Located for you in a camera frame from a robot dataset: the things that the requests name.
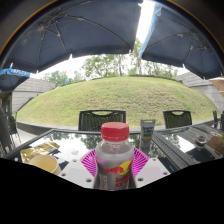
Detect small dark ashtray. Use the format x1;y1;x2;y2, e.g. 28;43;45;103
195;134;208;147

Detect navy umbrella with printed trim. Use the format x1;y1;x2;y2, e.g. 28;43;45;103
0;67;32;92

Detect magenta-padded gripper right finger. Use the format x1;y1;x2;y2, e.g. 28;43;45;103
129;147;171;190

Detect brown paper bag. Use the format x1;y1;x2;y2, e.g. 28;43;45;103
206;134;224;158

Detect yellow foil packet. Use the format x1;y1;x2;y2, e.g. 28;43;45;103
19;140;61;164

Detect navy umbrella with blue edge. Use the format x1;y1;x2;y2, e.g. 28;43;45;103
138;3;224;80

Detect large navy patio umbrella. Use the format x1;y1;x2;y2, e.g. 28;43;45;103
0;0;143;73

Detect narrow black mesh chair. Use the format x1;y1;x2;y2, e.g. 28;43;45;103
162;109;194;130

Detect red-capped clear drink bottle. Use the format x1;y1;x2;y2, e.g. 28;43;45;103
93;121;136;192

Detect wide black mesh chair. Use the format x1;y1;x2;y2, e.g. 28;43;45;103
77;109;128;132

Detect dark wicker chair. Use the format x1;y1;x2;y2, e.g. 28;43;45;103
0;113;22;158

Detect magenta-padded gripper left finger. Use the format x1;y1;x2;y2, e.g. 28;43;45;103
57;148;99;190

